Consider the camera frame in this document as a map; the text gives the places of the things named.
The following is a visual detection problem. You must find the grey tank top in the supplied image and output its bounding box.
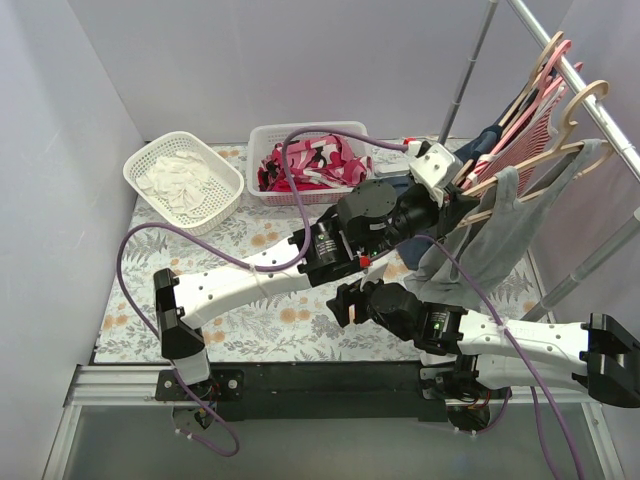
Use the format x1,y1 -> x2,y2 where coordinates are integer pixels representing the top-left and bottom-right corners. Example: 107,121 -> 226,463
404,139 -> 602,310

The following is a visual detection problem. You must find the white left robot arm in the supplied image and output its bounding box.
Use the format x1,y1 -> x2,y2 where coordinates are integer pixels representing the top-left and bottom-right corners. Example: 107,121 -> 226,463
154,180 -> 479,400

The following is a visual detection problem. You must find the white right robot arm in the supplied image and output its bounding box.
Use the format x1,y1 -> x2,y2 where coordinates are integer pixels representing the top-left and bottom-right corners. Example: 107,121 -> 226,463
326,281 -> 639,408

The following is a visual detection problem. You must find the red white striped top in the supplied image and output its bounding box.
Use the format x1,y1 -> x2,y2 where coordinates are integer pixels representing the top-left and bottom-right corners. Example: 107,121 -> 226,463
462,82 -> 567,190

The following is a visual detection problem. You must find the pink hanger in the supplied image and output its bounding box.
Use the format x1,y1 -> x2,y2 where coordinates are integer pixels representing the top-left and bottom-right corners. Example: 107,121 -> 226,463
461,33 -> 572,190

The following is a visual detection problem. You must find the beige hanger on rack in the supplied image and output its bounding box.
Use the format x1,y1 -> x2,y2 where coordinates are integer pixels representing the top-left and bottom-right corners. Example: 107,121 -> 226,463
454,31 -> 566,181

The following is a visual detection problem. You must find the pink patterned clothes pile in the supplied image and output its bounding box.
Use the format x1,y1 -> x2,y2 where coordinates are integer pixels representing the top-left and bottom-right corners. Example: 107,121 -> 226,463
256,135 -> 372,193

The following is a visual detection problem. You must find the navy blue hanging garment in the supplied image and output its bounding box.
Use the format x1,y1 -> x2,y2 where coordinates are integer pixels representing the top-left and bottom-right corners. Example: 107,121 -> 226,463
374,64 -> 556,271

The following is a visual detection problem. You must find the white rectangular laundry basket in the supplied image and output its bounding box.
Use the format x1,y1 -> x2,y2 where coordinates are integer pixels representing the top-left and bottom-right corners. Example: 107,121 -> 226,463
246,121 -> 374,206

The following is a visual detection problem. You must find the white cloth in basket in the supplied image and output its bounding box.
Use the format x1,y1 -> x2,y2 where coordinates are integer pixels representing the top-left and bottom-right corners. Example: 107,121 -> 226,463
136,151 -> 211,214

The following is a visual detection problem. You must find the white oval perforated basket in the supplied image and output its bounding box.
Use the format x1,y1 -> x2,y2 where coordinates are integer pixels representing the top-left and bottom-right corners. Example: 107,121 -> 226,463
123,131 -> 245,236

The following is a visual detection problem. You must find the metal clothes rack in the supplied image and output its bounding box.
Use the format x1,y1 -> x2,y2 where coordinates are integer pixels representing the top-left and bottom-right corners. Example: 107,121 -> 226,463
374,0 -> 640,326

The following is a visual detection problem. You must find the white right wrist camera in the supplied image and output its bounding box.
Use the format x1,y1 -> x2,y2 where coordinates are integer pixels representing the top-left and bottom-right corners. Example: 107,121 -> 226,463
359,251 -> 389,290

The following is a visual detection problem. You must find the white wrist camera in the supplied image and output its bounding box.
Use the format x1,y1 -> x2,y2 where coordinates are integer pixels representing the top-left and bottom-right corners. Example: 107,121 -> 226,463
406,140 -> 463,207
359,251 -> 389,290

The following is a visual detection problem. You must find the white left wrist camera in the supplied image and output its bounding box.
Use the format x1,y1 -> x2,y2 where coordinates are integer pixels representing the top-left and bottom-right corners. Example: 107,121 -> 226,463
406,140 -> 463,207

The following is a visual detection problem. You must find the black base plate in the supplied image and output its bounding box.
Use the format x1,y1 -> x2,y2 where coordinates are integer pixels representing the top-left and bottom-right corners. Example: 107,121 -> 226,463
154,360 -> 496,432

